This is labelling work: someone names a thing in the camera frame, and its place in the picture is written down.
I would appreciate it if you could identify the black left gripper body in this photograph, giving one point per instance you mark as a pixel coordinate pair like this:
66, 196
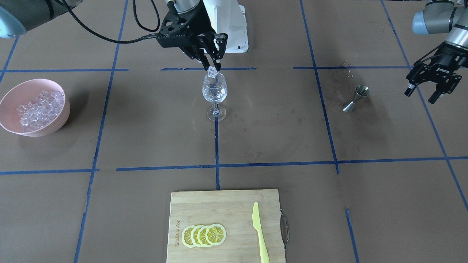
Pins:
440, 69

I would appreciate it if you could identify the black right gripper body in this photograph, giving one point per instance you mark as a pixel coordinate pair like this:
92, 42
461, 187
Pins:
203, 33

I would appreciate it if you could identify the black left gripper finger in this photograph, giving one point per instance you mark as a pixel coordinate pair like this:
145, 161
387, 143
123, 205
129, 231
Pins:
417, 76
445, 84

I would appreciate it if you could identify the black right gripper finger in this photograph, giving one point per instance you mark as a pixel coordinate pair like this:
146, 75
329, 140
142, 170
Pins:
221, 43
198, 52

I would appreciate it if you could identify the single clear ice cube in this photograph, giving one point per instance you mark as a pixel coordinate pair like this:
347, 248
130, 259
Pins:
212, 72

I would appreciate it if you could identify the steel cocktail jigger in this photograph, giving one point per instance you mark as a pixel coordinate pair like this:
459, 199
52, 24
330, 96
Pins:
361, 91

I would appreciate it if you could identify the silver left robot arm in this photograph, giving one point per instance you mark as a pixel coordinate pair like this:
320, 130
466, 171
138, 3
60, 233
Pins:
443, 16

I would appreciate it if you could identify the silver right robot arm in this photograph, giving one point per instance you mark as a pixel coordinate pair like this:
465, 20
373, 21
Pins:
20, 16

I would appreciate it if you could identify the clear wine glass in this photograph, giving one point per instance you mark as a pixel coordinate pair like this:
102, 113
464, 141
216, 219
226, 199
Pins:
215, 92

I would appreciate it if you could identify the clear ice cubes pile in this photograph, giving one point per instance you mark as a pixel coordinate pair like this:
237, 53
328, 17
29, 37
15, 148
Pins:
40, 111

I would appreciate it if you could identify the bamboo cutting board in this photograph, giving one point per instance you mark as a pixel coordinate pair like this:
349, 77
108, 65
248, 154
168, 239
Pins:
233, 210

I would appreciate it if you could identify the lemon slice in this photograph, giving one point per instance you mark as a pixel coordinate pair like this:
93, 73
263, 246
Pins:
187, 236
194, 236
215, 234
201, 236

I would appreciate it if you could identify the pink bowl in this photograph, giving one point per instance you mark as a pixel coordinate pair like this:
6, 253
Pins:
23, 93

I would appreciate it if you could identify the yellow plastic knife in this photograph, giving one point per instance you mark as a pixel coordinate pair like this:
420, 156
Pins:
256, 223

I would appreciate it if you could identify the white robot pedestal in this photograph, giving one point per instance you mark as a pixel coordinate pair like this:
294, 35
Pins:
227, 16

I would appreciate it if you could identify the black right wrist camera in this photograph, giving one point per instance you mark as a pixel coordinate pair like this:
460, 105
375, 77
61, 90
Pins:
175, 30

